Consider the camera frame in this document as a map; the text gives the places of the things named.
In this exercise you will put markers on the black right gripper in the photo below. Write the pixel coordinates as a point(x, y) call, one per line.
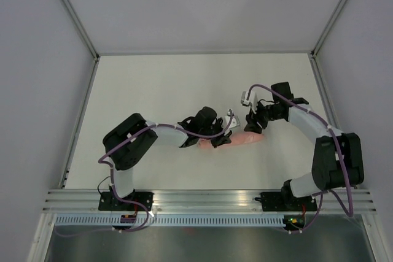
point(252, 118)

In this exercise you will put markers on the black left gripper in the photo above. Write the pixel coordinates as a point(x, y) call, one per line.
point(223, 139)

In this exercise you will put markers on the pink satin napkin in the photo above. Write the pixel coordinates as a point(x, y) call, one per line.
point(236, 139)

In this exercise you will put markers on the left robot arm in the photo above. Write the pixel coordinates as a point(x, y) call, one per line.
point(127, 144)

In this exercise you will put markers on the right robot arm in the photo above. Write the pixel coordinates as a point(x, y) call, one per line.
point(337, 158)

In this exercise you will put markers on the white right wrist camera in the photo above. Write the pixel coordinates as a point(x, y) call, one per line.
point(249, 99)

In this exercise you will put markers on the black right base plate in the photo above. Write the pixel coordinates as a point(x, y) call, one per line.
point(276, 202)

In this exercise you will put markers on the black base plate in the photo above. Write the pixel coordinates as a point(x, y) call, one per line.
point(276, 202)
point(134, 202)

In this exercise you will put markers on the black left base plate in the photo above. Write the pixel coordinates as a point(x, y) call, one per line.
point(134, 202)

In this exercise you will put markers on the left aluminium frame post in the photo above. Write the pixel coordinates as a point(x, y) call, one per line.
point(72, 14)

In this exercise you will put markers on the aluminium frame post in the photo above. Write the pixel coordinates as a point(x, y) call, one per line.
point(333, 18)
point(72, 14)

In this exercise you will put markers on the aluminium front rail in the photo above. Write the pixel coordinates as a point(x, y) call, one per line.
point(196, 202)

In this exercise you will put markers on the white slotted cable duct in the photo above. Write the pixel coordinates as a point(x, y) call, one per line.
point(172, 220)

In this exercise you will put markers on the right aluminium frame post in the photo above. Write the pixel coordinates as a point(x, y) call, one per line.
point(333, 18)

